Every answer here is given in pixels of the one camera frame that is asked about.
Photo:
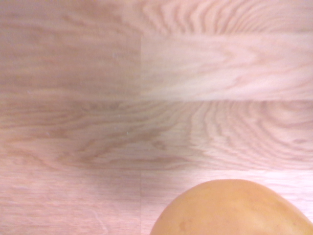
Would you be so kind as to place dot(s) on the golden brown pear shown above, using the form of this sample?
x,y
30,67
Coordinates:
x,y
232,210

